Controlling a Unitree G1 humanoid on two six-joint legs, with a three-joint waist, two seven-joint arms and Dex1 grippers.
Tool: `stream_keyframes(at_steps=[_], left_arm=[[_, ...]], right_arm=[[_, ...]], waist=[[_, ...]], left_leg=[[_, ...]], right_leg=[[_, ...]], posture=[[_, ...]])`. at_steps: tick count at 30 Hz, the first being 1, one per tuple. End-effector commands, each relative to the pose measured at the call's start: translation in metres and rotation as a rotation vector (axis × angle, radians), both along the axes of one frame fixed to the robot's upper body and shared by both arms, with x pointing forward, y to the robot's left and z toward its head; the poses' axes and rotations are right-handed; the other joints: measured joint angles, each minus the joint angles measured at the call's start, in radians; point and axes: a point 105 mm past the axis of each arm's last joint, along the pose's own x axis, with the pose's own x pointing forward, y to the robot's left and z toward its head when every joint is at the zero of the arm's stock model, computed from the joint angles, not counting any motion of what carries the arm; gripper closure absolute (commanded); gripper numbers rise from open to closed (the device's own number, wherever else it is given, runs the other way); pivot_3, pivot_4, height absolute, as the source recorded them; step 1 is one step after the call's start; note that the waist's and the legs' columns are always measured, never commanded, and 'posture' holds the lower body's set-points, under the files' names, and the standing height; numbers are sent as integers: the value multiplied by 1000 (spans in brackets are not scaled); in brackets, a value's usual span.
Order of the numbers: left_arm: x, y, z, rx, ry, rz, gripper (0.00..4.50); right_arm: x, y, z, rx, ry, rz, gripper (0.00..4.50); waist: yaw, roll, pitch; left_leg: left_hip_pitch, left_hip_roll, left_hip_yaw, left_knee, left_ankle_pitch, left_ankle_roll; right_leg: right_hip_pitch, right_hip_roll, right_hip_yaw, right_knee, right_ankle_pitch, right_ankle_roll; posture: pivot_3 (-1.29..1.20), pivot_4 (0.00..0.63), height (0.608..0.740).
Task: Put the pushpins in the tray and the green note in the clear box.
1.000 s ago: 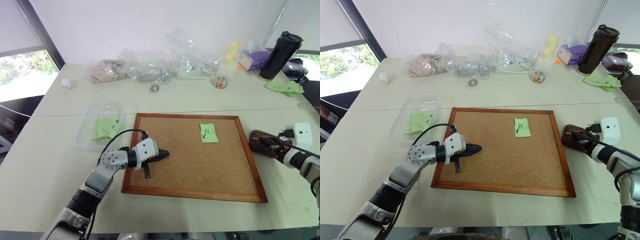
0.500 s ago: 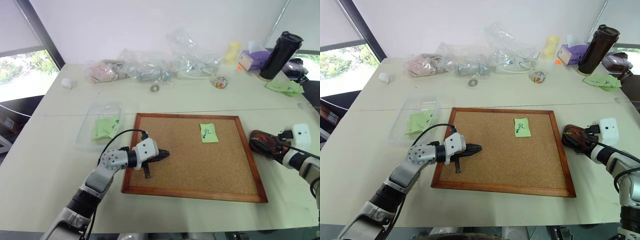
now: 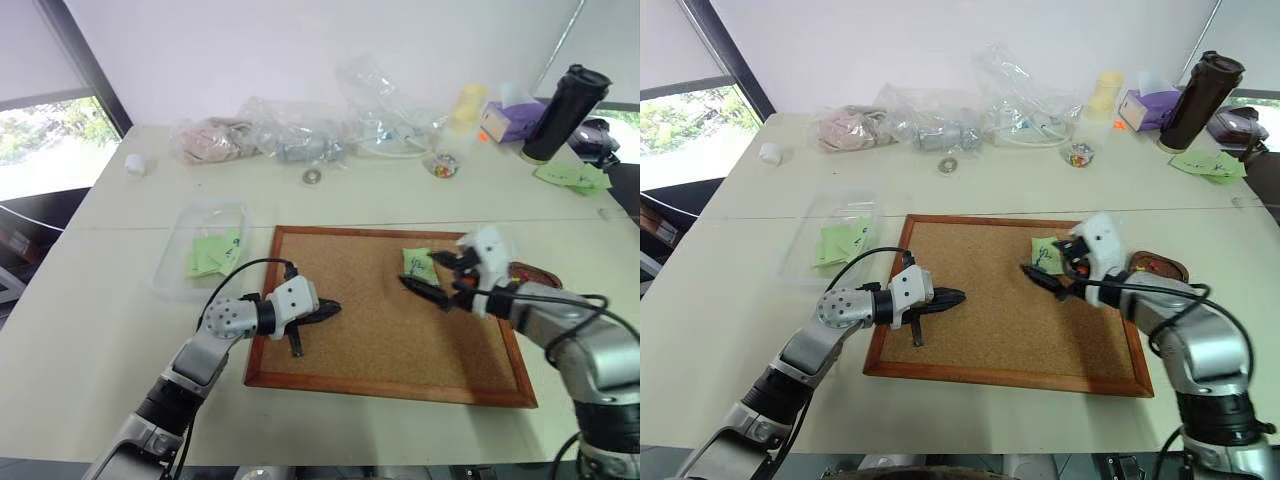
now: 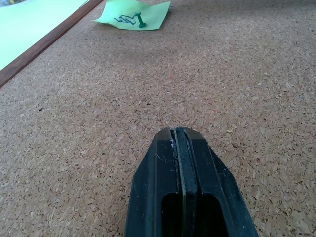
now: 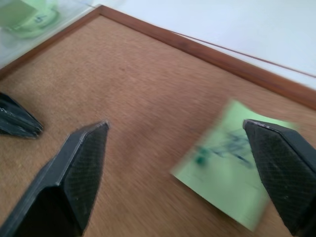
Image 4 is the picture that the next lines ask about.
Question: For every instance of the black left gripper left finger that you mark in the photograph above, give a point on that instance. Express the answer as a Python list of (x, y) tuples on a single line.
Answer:
[(154, 192)]

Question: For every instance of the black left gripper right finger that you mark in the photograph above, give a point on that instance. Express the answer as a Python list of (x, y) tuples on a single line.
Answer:
[(212, 197)]

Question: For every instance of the green sticky note with scribble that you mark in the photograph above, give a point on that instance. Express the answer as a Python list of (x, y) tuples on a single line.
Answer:
[(148, 13)]

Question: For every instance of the green pushpin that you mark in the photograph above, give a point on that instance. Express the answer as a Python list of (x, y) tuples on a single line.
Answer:
[(141, 20)]

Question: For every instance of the cork board with wooden frame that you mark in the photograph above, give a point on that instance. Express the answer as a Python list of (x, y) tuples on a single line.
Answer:
[(172, 79)]

